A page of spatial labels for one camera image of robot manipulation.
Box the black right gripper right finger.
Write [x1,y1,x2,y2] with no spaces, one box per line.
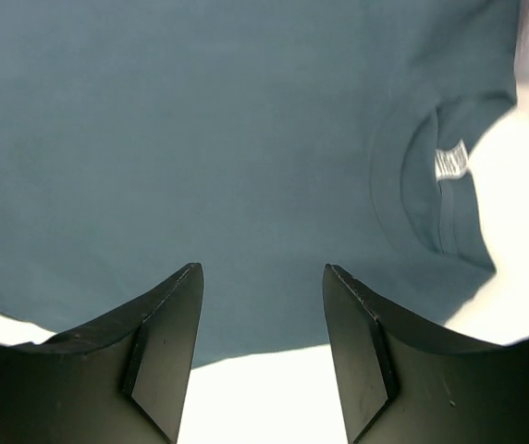
[323,265,529,444]

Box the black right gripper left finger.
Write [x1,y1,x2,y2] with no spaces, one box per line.
[0,263,203,443]

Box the teal blue t shirt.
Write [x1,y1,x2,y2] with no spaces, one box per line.
[0,1,520,365]

